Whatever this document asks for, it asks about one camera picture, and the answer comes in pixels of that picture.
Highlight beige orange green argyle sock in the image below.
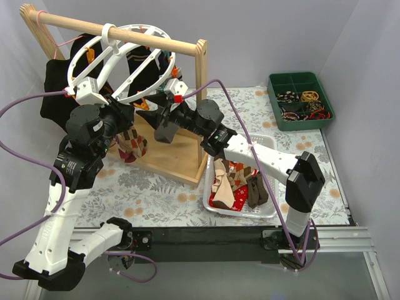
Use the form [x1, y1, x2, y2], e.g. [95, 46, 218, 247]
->
[116, 126, 148, 159]

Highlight white round clip hanger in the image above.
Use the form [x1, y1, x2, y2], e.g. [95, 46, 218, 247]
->
[67, 23, 176, 106]

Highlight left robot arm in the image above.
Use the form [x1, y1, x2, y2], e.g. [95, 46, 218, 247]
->
[12, 96, 134, 291]

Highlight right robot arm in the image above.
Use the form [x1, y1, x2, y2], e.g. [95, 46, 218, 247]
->
[137, 94, 325, 249]

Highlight black garment on hanger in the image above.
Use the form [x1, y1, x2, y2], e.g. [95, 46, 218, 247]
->
[39, 33, 106, 132]

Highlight grey striped sock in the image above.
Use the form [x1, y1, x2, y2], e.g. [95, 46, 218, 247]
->
[154, 122, 179, 144]
[171, 66, 183, 81]

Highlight navy sock green toe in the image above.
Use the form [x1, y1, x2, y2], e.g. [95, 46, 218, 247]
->
[157, 50, 171, 76]

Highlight wooden clothes rack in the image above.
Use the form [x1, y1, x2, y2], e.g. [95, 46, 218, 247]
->
[19, 4, 208, 187]

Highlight black sock brown stripes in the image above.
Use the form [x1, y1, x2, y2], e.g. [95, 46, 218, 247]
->
[124, 46, 160, 98]

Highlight white plastic laundry basket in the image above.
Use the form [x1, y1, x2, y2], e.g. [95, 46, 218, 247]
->
[202, 133, 279, 219]

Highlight beige sock in basket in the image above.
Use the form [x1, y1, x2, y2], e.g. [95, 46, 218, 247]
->
[212, 159, 234, 209]

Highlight red sock in basket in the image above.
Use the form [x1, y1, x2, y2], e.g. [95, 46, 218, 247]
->
[208, 185, 248, 212]

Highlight brown sock in basket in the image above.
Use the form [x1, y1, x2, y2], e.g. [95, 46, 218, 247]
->
[246, 172, 269, 209]

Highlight floral table mat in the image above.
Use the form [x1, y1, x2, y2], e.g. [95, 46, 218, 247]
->
[76, 86, 349, 228]

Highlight green compartment tray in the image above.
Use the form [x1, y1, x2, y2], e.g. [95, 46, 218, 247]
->
[267, 72, 335, 131]

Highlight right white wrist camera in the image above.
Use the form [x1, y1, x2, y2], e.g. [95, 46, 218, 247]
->
[164, 78, 188, 104]

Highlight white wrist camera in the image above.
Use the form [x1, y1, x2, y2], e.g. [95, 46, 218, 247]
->
[65, 77, 108, 105]
[164, 78, 188, 104]

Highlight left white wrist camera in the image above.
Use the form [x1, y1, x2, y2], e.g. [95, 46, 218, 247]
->
[65, 77, 108, 105]

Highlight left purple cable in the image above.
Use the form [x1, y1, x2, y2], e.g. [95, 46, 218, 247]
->
[0, 90, 66, 281]

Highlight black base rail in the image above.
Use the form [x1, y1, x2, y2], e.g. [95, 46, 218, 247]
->
[131, 226, 279, 264]

